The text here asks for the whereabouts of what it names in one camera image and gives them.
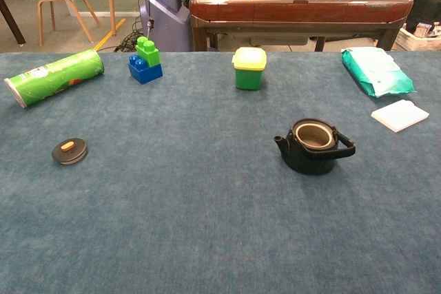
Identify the black cast iron teapot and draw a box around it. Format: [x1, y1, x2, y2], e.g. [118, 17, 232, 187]
[274, 118, 356, 176]

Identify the black teapot lid wooden knob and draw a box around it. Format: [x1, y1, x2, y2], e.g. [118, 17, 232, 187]
[51, 137, 88, 166]

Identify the green container yellow lid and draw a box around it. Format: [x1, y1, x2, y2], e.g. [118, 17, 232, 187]
[232, 47, 268, 91]

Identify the blue toy brick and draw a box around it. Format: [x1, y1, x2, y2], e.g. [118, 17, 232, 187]
[127, 53, 163, 85]

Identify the green toy brick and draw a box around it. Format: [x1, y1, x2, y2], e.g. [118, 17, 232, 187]
[135, 35, 161, 67]

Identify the brown mahjong table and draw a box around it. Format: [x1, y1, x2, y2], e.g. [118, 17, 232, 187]
[188, 0, 414, 52]

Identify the teal wet wipes pack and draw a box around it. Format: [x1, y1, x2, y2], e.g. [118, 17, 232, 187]
[340, 46, 416, 98]

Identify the green chips can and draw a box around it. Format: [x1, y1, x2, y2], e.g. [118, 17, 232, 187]
[3, 48, 105, 109]

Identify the white flat plastic plate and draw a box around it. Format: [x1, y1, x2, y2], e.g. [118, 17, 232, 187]
[371, 99, 430, 133]

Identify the white crate with items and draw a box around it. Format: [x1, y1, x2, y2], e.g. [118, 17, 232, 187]
[394, 21, 441, 52]

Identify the dark table leg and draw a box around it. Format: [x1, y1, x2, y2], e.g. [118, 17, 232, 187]
[0, 0, 27, 45]

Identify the black bag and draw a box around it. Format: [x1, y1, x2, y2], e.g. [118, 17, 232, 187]
[406, 0, 441, 33]

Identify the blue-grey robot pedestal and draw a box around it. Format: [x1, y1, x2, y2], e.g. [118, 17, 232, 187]
[139, 0, 192, 52]

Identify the hanging black cable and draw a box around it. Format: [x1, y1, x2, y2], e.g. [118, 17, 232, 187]
[144, 0, 154, 39]

